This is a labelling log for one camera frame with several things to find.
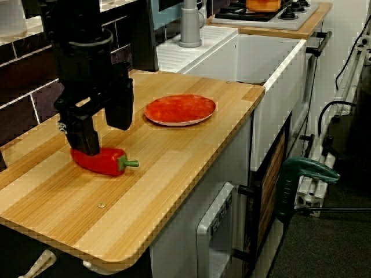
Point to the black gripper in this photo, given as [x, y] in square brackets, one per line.
[84, 72]

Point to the red toy pepper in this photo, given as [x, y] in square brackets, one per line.
[104, 163]

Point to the red round plate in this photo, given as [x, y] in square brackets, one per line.
[179, 110]

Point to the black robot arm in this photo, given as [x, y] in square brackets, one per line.
[72, 14]

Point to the black upright panel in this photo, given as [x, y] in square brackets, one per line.
[145, 34]

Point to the white shelf ledge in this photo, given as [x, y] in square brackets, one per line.
[32, 29]

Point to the teal plastic bin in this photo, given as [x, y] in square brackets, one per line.
[168, 14]

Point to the white curved faucet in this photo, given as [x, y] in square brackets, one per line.
[189, 26]

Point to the white kitchen cabinet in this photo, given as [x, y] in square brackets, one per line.
[179, 226]

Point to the plain white jar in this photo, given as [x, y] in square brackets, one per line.
[11, 14]

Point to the white dishwasher door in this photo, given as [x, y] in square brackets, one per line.
[214, 231]

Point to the white toy sink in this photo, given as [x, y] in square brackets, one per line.
[261, 72]

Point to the grey stove top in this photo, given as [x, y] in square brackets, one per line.
[261, 20]

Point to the orange pot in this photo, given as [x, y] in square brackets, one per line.
[262, 5]

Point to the green clamp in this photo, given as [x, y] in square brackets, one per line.
[304, 171]

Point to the black stove knob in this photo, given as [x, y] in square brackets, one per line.
[303, 3]
[287, 13]

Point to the wooden door black frame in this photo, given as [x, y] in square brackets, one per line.
[271, 185]

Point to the aluminium frame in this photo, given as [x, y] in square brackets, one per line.
[342, 95]

